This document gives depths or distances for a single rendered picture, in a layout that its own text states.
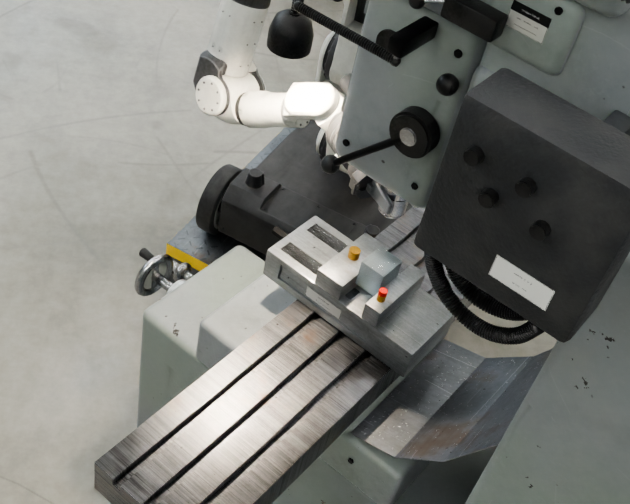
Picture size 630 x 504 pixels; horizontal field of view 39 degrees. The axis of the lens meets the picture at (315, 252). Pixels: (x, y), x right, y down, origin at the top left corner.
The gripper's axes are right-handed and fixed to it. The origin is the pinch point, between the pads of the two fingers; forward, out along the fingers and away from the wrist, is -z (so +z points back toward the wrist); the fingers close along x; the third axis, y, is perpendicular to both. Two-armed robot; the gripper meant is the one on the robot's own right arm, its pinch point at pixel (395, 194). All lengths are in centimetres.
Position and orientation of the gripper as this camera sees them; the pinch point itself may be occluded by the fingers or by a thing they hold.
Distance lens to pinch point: 151.2
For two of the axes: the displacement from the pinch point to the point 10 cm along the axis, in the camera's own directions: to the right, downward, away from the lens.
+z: -4.3, -7.0, 5.8
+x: 8.9, -2.0, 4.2
